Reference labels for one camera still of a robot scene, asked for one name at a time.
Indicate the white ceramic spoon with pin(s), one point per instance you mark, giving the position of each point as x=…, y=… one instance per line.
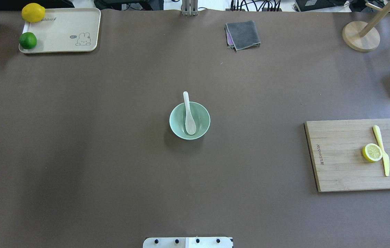
x=190, y=125

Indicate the light green bowl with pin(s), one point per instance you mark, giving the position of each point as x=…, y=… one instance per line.
x=201, y=118

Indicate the grey folded cloth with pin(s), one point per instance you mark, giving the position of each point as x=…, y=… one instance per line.
x=242, y=35

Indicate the bamboo cutting board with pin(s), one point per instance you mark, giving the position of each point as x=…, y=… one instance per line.
x=336, y=152

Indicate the beige rabbit tray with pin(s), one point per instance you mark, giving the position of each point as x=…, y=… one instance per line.
x=65, y=30

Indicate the half lemon slice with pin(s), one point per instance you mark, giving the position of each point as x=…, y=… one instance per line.
x=372, y=152

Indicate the green lime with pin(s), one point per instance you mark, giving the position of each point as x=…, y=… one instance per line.
x=28, y=40

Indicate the wooden cup stand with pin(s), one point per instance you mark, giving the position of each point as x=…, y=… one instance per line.
x=362, y=36

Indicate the yellow plastic knife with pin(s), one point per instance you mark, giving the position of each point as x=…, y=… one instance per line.
x=385, y=156

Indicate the yellow lemon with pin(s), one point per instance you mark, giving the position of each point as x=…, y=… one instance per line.
x=33, y=12

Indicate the aluminium frame post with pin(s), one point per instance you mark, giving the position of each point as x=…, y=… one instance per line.
x=189, y=7

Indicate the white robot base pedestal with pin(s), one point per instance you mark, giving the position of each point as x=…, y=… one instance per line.
x=188, y=242

